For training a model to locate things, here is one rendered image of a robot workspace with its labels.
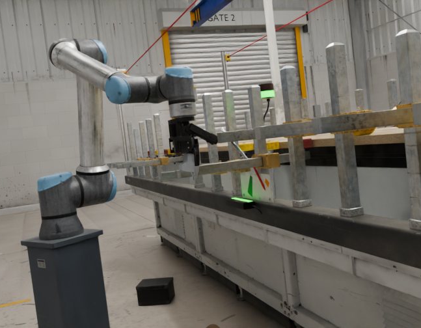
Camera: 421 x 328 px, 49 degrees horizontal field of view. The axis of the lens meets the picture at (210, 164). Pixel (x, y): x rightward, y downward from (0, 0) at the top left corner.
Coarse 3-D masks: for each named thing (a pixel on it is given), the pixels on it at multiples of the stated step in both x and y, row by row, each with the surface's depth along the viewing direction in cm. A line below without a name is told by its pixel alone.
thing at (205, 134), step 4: (192, 124) 153; (188, 128) 154; (192, 128) 154; (196, 128) 154; (200, 128) 154; (196, 132) 154; (200, 132) 154; (204, 132) 155; (208, 132) 155; (200, 136) 155; (204, 136) 155; (208, 136) 155; (212, 136) 156; (216, 136) 156; (208, 140) 156; (212, 140) 156; (216, 140) 156
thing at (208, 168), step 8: (304, 152) 169; (240, 160) 160; (248, 160) 161; (256, 160) 163; (280, 160) 166; (288, 160) 167; (200, 168) 155; (208, 168) 156; (216, 168) 157; (224, 168) 158; (232, 168) 159; (240, 168) 160
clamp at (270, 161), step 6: (252, 156) 170; (258, 156) 166; (264, 156) 161; (270, 156) 160; (276, 156) 161; (264, 162) 162; (270, 162) 160; (276, 162) 161; (258, 168) 167; (264, 168) 163; (270, 168) 161
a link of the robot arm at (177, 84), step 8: (168, 72) 151; (176, 72) 150; (184, 72) 150; (160, 80) 156; (168, 80) 151; (176, 80) 150; (184, 80) 150; (192, 80) 153; (160, 88) 156; (168, 88) 152; (176, 88) 150; (184, 88) 150; (192, 88) 152; (168, 96) 153; (176, 96) 150; (184, 96) 150; (192, 96) 152
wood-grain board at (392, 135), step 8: (376, 128) 240; (384, 128) 217; (392, 128) 196; (400, 128) 180; (312, 136) 231; (320, 136) 209; (328, 136) 191; (360, 136) 144; (368, 136) 141; (376, 136) 138; (384, 136) 134; (392, 136) 131; (400, 136) 128; (224, 144) 292; (280, 144) 193; (312, 144) 170; (320, 144) 166; (328, 144) 161; (360, 144) 145
